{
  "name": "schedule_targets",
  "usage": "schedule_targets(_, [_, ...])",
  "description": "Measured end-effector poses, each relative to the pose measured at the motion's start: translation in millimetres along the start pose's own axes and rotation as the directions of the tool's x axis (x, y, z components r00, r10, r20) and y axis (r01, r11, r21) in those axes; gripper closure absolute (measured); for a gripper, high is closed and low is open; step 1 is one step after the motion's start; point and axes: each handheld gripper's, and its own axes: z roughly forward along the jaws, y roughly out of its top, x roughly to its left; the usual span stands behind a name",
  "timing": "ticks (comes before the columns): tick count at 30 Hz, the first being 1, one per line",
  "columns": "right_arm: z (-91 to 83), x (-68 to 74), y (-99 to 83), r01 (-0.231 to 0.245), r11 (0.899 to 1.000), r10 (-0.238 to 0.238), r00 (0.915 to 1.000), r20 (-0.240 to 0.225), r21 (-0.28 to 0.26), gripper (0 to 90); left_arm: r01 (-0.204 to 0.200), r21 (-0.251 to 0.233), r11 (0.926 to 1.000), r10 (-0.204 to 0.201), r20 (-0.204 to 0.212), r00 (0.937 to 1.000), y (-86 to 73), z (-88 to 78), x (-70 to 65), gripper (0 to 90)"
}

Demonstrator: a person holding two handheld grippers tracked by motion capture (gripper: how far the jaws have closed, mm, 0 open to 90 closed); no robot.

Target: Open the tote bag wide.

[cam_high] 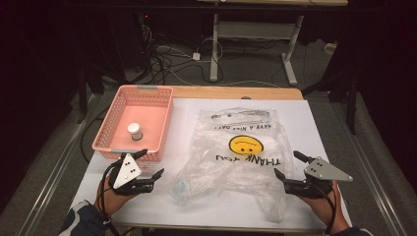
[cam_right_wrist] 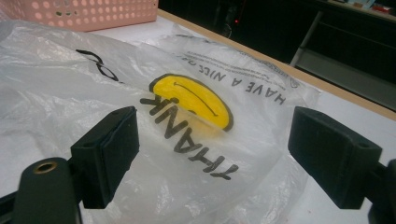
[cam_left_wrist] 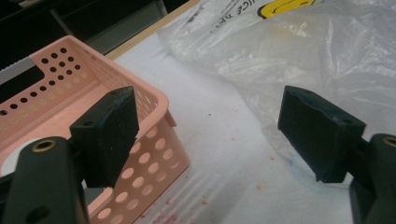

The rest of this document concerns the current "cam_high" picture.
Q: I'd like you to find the black metal stand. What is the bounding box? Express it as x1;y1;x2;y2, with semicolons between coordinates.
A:
301;68;359;136
76;65;106;125

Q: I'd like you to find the metal floor rail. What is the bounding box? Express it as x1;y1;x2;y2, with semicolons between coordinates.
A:
14;93;99;236
338;94;410;236

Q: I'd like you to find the small white-capped bottle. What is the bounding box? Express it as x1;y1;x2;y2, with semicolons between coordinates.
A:
127;122;145;143

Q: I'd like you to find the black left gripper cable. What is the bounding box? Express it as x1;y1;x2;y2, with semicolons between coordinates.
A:
99;161;121;236

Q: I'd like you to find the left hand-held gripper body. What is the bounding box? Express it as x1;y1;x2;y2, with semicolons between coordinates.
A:
107;151;156;198

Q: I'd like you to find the person's right hand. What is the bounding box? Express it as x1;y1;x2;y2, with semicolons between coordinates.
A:
299;181;350;230

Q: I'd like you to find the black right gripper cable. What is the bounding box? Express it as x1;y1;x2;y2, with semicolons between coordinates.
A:
308;183;337;236

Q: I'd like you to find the long black floor cable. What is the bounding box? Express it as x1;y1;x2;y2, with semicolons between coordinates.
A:
80;106;111;164

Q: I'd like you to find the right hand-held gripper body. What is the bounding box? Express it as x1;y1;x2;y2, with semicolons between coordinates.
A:
283;155;354;200

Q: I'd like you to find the person's left hand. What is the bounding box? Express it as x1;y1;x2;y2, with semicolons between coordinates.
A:
94;176;138;217

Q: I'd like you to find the white table board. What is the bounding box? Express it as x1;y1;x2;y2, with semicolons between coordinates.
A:
70;97;354;232

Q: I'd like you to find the tangle of black floor cables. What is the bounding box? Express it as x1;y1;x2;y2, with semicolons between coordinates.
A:
139;23;225;87

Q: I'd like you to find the clear smiley plastic bag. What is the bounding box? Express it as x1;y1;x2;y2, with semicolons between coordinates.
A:
168;106;295;224

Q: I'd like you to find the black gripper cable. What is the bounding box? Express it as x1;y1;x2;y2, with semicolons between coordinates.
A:
99;161;121;236
308;183;337;236

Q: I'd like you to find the pink plastic basket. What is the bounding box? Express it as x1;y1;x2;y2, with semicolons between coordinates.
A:
91;84;175;162

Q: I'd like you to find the white metal desk frame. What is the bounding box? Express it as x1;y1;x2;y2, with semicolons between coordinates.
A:
196;0;349;87

